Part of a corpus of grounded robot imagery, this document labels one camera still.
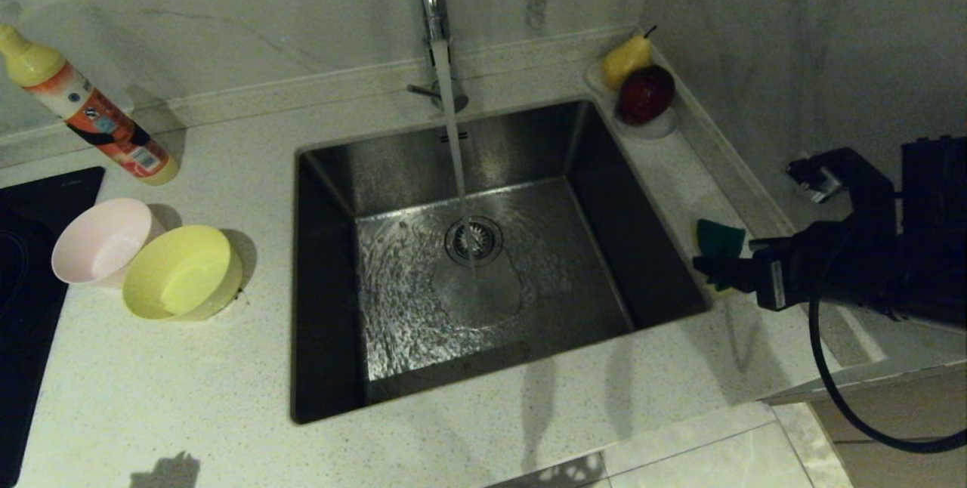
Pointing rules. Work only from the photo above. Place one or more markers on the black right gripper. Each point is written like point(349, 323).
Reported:
point(831, 261)

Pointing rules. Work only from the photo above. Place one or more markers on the green and yellow sponge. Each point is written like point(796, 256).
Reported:
point(718, 239)

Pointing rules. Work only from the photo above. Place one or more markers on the yellow plastic bowl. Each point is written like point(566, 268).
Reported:
point(181, 276)

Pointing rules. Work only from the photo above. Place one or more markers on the pink plastic bowl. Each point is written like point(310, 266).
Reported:
point(94, 242)

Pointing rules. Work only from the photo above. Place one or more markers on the orange label dish soap bottle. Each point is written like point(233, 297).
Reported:
point(94, 122)

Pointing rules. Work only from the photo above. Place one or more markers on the stainless steel sink basin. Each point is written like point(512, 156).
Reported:
point(604, 246)

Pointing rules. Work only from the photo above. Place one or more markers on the small white dish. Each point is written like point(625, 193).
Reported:
point(656, 130)

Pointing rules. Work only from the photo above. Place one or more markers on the dark red apple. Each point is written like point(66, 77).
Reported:
point(647, 94)

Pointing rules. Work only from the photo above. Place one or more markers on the yellow pear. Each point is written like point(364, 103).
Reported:
point(625, 59)

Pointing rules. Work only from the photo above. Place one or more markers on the beige wooden cabinet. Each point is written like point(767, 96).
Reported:
point(899, 427)

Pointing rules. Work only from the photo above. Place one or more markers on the round metal drain strainer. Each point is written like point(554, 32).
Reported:
point(473, 240)

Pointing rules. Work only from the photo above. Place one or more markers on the running water stream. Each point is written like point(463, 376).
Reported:
point(452, 133)

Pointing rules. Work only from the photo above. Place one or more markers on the black induction cooktop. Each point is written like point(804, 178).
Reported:
point(30, 284)

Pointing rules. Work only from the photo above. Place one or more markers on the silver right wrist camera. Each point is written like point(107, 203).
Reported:
point(812, 178)

